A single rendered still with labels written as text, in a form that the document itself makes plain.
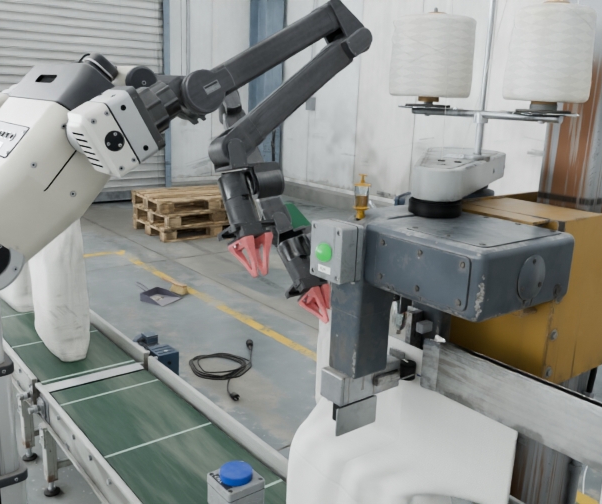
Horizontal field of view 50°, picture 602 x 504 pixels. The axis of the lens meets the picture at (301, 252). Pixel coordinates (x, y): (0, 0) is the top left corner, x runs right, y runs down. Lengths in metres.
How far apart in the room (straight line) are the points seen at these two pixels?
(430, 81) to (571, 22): 0.28
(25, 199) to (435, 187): 0.75
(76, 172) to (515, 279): 0.82
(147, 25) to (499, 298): 8.38
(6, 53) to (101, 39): 1.16
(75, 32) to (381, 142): 4.00
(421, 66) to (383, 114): 6.94
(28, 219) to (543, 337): 0.97
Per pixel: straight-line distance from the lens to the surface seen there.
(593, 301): 1.31
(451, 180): 1.07
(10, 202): 1.31
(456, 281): 0.90
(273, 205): 1.46
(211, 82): 1.22
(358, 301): 1.04
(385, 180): 8.21
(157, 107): 1.18
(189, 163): 9.46
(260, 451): 2.18
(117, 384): 2.68
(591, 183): 1.34
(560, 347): 1.25
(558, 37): 1.15
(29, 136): 1.29
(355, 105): 8.60
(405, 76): 1.30
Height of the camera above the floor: 1.53
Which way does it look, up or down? 14 degrees down
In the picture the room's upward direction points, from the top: 2 degrees clockwise
